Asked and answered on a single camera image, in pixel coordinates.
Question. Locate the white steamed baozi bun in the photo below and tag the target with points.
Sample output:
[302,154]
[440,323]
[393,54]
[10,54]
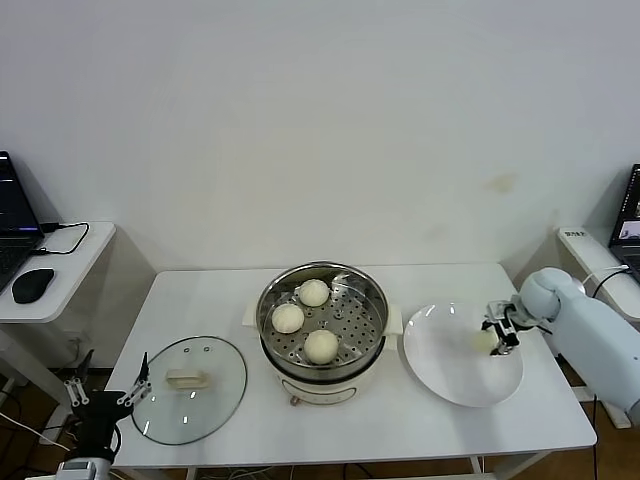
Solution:
[314,293]
[481,341]
[320,346]
[288,318]

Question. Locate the round white plate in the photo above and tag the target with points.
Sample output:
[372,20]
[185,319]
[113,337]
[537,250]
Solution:
[450,370]

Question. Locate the white side table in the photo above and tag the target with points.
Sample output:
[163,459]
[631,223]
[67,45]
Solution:
[75,280]
[575,250]

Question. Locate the black open laptop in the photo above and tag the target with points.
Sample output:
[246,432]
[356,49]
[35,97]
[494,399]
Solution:
[15,210]

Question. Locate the cream electric cooker base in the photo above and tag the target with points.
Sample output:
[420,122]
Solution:
[320,390]

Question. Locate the black computer mouse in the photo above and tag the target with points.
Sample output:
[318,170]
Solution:
[32,285]

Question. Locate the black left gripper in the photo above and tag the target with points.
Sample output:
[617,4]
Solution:
[100,415]

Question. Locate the stainless steel steamer basket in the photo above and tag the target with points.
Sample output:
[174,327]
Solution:
[360,320]

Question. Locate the small printed label sticker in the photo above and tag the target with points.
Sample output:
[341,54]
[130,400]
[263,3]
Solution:
[575,233]

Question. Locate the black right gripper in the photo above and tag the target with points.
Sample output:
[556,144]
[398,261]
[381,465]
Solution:
[506,344]

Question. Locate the round glass pot lid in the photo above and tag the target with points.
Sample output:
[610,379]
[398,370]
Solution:
[200,410]

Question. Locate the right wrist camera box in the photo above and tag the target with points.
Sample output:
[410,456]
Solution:
[507,327]

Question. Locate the black monitor screen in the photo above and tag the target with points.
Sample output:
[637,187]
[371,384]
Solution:
[627,215]

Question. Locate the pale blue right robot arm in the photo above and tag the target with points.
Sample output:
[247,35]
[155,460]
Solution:
[590,340]

